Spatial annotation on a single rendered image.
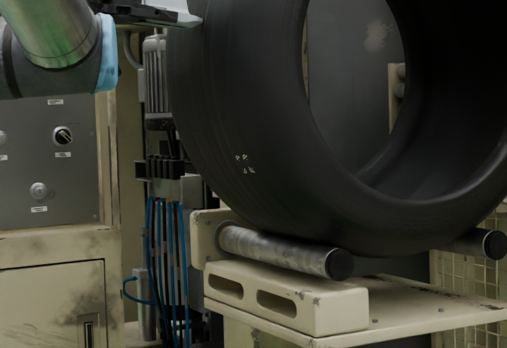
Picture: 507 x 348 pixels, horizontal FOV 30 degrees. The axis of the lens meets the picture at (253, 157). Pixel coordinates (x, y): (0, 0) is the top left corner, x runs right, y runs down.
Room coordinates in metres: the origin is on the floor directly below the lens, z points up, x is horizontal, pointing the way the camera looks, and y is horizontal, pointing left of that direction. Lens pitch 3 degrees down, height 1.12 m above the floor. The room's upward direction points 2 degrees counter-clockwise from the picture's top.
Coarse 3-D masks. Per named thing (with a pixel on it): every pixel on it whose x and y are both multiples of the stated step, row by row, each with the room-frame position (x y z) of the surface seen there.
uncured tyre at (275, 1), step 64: (192, 0) 1.35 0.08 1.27; (256, 0) 1.23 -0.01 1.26; (448, 0) 1.65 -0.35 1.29; (192, 64) 1.32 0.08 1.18; (256, 64) 1.23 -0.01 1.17; (448, 64) 1.68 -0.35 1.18; (192, 128) 1.36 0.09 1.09; (256, 128) 1.24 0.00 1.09; (448, 128) 1.66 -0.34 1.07; (256, 192) 1.30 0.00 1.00; (320, 192) 1.26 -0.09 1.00; (384, 192) 1.63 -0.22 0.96; (448, 192) 1.37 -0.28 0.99; (384, 256) 1.36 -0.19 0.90
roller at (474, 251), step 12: (480, 228) 1.44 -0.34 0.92; (456, 240) 1.46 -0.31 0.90; (468, 240) 1.43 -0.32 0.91; (480, 240) 1.41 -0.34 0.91; (492, 240) 1.40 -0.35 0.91; (504, 240) 1.41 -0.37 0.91; (456, 252) 1.47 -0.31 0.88; (468, 252) 1.44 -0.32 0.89; (480, 252) 1.41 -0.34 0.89; (492, 252) 1.40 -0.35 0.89; (504, 252) 1.41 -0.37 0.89
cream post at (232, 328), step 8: (304, 24) 1.68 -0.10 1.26; (304, 32) 1.68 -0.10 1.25; (304, 40) 1.68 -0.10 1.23; (304, 48) 1.68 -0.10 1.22; (304, 56) 1.68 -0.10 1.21; (304, 64) 1.68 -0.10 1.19; (304, 72) 1.68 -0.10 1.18; (304, 80) 1.68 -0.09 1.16; (224, 320) 1.73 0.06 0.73; (232, 320) 1.70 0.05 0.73; (224, 328) 1.73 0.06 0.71; (232, 328) 1.70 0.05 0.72; (240, 328) 1.67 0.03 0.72; (248, 328) 1.64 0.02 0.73; (256, 328) 1.63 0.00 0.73; (224, 336) 1.73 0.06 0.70; (232, 336) 1.70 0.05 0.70; (240, 336) 1.67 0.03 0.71; (248, 336) 1.65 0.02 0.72; (256, 336) 1.63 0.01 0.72; (264, 336) 1.64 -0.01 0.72; (272, 336) 1.64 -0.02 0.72; (224, 344) 1.73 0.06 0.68; (232, 344) 1.70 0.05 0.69; (240, 344) 1.67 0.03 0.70; (248, 344) 1.65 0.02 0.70; (256, 344) 1.63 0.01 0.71; (264, 344) 1.64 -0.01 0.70; (272, 344) 1.64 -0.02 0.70; (280, 344) 1.65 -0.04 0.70; (288, 344) 1.66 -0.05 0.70
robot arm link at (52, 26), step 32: (0, 0) 0.91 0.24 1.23; (32, 0) 0.91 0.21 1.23; (64, 0) 0.94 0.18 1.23; (32, 32) 0.97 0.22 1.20; (64, 32) 0.99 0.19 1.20; (96, 32) 1.05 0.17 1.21; (32, 64) 1.05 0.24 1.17; (64, 64) 1.04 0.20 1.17; (96, 64) 1.07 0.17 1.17; (32, 96) 1.11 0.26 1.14
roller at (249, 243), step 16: (224, 240) 1.54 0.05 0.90; (240, 240) 1.49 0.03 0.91; (256, 240) 1.45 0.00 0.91; (272, 240) 1.41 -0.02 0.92; (288, 240) 1.38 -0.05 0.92; (256, 256) 1.45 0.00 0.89; (272, 256) 1.40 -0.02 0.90; (288, 256) 1.36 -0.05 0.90; (304, 256) 1.32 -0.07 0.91; (320, 256) 1.29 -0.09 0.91; (336, 256) 1.27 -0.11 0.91; (304, 272) 1.34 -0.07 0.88; (320, 272) 1.29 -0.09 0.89; (336, 272) 1.27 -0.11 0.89
